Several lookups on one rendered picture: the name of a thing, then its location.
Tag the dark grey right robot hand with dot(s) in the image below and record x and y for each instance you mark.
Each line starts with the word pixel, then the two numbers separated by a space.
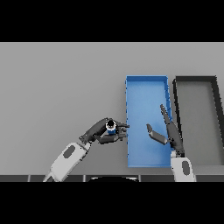
pixel 173 134

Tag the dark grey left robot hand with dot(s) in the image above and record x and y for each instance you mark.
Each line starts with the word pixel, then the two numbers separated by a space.
pixel 94 131

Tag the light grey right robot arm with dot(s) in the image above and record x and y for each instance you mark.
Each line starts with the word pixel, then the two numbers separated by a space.
pixel 182 168

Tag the dark grey bin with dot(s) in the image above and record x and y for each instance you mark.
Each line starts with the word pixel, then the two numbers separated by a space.
pixel 198 116

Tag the blue bin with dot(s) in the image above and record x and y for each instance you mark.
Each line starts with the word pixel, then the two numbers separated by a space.
pixel 145 116

